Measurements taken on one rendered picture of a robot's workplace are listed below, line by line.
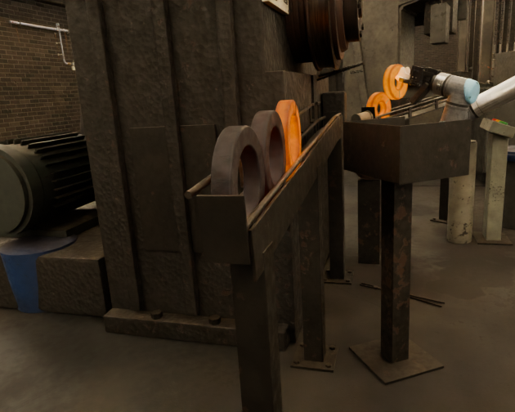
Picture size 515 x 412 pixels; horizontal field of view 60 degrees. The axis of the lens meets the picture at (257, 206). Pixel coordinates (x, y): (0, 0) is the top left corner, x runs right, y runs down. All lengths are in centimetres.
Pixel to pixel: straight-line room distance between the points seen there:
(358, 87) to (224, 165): 392
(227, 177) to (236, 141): 6
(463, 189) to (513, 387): 120
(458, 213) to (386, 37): 239
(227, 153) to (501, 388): 106
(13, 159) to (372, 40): 339
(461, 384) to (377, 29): 357
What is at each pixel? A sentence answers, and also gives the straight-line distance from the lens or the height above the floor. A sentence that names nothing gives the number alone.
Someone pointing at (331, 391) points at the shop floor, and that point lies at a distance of 135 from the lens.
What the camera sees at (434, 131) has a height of 70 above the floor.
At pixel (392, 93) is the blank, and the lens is 213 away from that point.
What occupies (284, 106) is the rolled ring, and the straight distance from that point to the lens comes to 102.
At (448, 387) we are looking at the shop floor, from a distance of 141.
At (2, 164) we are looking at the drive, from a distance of 200.
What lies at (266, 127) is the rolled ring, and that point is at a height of 75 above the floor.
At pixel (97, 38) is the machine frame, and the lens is 154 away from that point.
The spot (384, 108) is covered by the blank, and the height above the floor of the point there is 71.
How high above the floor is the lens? 81
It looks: 14 degrees down
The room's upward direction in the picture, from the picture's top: 4 degrees counter-clockwise
